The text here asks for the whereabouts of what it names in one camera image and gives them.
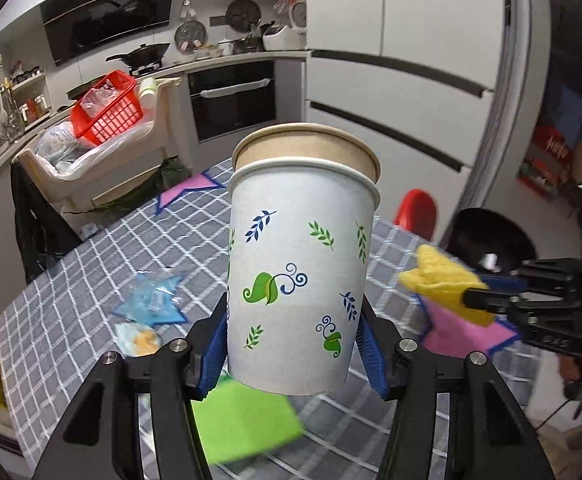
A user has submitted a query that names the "black trash bin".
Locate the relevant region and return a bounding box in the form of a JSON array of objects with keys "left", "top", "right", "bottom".
[{"left": 446, "top": 208, "right": 537, "bottom": 274}]

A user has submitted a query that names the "yellow cleaning cloth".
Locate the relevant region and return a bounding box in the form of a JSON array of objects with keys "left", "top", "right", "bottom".
[{"left": 398, "top": 244, "right": 495, "bottom": 327}]

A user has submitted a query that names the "black range hood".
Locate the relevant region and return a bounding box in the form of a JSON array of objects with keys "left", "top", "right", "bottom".
[{"left": 40, "top": 0, "right": 172, "bottom": 65}]

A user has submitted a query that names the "white refrigerator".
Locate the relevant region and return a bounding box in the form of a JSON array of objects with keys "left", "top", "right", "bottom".
[{"left": 306, "top": 0, "right": 504, "bottom": 229}]

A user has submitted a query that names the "grey checked tablecloth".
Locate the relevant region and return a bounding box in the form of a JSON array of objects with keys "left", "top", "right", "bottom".
[{"left": 0, "top": 156, "right": 543, "bottom": 480}]

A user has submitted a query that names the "green sponge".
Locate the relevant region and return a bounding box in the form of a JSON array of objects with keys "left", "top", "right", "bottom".
[{"left": 192, "top": 374, "right": 304, "bottom": 465}]

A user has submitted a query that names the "black wok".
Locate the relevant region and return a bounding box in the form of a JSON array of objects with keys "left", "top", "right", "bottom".
[{"left": 105, "top": 42, "right": 169, "bottom": 70}]

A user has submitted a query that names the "blue star sticker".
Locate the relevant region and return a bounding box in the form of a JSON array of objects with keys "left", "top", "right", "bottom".
[{"left": 112, "top": 271, "right": 188, "bottom": 327}]

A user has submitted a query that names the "white rice cooker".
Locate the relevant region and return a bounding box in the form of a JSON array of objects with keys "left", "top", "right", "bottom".
[{"left": 263, "top": 24, "right": 305, "bottom": 51}]

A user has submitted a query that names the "red plastic basket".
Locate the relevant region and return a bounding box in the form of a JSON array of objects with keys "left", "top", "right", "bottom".
[{"left": 70, "top": 70, "right": 143, "bottom": 145}]

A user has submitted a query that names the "red round stool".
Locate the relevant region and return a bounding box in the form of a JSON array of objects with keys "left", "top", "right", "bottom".
[{"left": 393, "top": 188, "right": 437, "bottom": 240}]

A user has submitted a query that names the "beige trolley cart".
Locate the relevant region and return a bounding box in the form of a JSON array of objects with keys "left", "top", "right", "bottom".
[{"left": 15, "top": 78, "right": 192, "bottom": 233}]

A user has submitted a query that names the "brown paper cup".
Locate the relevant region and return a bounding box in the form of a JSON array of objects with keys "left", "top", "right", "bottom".
[{"left": 232, "top": 122, "right": 381, "bottom": 183}]

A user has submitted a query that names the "pink star sticker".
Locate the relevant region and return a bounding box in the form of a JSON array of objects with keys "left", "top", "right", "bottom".
[
  {"left": 155, "top": 171, "right": 226, "bottom": 214},
  {"left": 417, "top": 296, "right": 520, "bottom": 359}
]

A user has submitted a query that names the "far pink star sticker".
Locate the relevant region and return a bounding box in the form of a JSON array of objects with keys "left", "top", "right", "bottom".
[{"left": 155, "top": 171, "right": 226, "bottom": 214}]

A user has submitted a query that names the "leaf-print paper cup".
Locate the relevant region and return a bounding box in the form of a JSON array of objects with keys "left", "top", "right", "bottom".
[{"left": 227, "top": 157, "right": 379, "bottom": 396}]

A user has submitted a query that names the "black jacket on chair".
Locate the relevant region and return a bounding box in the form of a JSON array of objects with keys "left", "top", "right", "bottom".
[{"left": 10, "top": 162, "right": 82, "bottom": 284}]

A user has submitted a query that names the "black built-in oven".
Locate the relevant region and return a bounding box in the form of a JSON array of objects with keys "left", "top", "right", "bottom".
[{"left": 187, "top": 61, "right": 277, "bottom": 142}]

